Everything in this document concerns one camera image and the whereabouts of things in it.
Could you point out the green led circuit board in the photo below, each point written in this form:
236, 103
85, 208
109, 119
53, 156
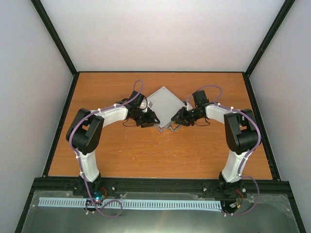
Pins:
98, 195

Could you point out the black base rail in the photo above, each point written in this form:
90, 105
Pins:
116, 187

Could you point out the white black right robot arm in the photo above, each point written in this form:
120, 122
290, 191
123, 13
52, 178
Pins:
241, 133

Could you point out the silver aluminium poker case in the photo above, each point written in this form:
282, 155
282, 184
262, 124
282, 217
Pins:
165, 104

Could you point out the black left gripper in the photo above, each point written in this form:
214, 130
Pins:
149, 121

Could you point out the light blue cable duct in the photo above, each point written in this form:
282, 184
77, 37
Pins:
205, 205

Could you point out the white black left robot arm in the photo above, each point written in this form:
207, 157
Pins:
86, 129

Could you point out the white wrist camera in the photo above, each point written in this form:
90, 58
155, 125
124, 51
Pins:
145, 105
188, 106

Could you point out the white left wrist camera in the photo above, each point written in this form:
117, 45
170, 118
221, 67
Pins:
145, 105

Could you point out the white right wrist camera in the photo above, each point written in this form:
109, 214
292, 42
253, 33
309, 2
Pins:
188, 106

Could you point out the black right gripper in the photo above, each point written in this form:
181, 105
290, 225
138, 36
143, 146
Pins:
182, 116

